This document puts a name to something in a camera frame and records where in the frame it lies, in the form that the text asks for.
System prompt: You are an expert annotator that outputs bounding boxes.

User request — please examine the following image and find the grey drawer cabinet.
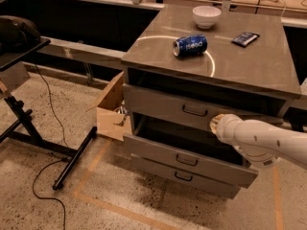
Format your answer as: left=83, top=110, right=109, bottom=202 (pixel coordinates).
left=120, top=3, right=303, bottom=200

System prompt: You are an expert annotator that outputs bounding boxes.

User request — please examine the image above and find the black middle drawer handle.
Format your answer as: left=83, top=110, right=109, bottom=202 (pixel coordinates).
left=176, top=153, right=199, bottom=167

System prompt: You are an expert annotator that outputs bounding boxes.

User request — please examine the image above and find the dark helmet on tray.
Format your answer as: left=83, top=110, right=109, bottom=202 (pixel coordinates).
left=0, top=15, right=40, bottom=54

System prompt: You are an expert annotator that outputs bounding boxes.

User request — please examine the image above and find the black folding stand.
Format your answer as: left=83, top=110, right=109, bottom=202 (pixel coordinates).
left=0, top=39, right=97, bottom=190

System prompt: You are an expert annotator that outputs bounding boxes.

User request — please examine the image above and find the white bowl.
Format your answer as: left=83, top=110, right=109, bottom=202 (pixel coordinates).
left=193, top=6, right=222, bottom=29

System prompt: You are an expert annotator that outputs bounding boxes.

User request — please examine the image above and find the black drawer handle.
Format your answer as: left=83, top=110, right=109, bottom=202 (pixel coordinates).
left=176, top=153, right=199, bottom=167
left=174, top=172, right=193, bottom=182
left=181, top=104, right=208, bottom=117

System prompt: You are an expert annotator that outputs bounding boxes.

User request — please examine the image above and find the black floor cable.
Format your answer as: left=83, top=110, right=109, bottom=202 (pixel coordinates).
left=32, top=64, right=71, bottom=230

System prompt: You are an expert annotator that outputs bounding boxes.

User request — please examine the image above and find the grey bottom drawer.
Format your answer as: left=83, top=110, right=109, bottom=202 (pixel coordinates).
left=131, top=154, right=241, bottom=198

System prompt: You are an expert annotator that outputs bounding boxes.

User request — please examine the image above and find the grey top drawer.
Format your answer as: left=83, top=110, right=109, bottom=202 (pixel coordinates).
left=123, top=83, right=283, bottom=131

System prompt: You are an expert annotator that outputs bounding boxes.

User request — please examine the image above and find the black bottom drawer handle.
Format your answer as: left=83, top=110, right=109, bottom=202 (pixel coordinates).
left=174, top=172, right=193, bottom=182

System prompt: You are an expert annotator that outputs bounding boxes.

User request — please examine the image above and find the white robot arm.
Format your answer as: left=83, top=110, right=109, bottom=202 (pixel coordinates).
left=210, top=114, right=307, bottom=169

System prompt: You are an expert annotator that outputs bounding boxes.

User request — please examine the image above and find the blue soda can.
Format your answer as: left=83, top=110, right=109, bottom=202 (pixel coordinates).
left=173, top=34, right=207, bottom=58

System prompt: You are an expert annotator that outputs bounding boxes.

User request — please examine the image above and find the grey middle drawer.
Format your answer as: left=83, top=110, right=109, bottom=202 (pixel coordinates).
left=124, top=114, right=258, bottom=188

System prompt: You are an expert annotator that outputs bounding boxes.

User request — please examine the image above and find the grey metal rail beam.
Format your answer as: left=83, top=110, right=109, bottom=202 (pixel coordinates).
left=39, top=37, right=125, bottom=70

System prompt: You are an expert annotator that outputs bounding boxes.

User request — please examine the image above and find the grey drawer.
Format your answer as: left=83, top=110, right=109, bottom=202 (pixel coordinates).
left=124, top=114, right=258, bottom=188
left=131, top=154, right=241, bottom=198
left=123, top=83, right=283, bottom=131

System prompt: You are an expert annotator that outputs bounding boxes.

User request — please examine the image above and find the black top drawer handle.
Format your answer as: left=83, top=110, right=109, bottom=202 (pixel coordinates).
left=181, top=104, right=208, bottom=117

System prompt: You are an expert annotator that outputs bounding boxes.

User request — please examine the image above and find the cardboard box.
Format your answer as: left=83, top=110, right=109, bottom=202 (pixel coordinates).
left=88, top=72, right=131, bottom=141

